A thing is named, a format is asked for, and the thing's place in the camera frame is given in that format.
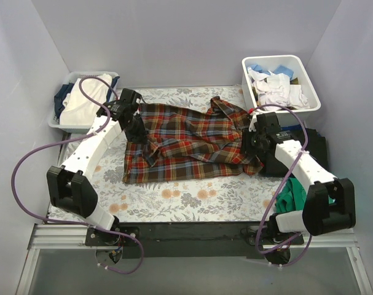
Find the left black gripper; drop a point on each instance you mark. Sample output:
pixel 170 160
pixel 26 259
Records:
pixel 137 135

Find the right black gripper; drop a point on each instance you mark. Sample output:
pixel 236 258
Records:
pixel 247 147

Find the plaid long sleeve shirt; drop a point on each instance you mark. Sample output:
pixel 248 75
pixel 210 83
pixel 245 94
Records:
pixel 184 144

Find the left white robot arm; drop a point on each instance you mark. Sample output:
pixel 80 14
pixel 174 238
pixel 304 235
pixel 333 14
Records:
pixel 70 186

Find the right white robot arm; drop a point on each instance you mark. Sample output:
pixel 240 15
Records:
pixel 330 201

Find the black folded shirt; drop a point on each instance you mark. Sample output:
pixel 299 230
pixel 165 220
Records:
pixel 317 148

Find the white folded garment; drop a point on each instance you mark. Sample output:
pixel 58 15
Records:
pixel 79 111

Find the white crumpled clothes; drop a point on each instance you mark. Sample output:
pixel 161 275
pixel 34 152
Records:
pixel 278 89

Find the white plastic bin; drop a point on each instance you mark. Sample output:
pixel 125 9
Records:
pixel 271 63

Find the floral table mat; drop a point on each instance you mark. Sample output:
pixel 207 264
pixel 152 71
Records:
pixel 232 198

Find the navy blue garment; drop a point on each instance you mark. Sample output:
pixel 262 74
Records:
pixel 59 98

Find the green shirt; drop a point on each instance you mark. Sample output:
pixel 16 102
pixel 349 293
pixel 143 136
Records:
pixel 291 198

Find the light blue garment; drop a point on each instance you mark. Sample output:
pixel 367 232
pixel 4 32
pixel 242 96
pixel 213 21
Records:
pixel 279 70

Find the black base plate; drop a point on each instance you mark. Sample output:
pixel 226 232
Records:
pixel 185 239

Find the aluminium frame rail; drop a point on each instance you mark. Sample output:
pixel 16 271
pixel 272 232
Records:
pixel 72 237

